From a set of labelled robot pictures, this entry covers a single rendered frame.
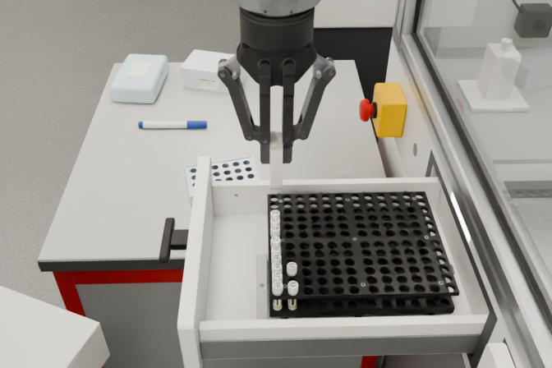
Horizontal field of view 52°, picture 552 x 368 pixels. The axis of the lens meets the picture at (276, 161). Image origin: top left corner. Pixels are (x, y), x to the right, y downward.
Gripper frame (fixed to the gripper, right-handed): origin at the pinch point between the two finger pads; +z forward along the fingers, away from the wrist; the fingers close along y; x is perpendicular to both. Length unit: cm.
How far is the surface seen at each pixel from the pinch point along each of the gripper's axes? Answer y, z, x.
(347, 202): 9.9, 10.1, 3.2
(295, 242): 2.4, 10.1, -4.1
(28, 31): -131, 101, 242
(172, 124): -20, 23, 41
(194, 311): -9.2, 7.5, -16.3
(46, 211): -80, 100, 97
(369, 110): 17.0, 11.4, 27.7
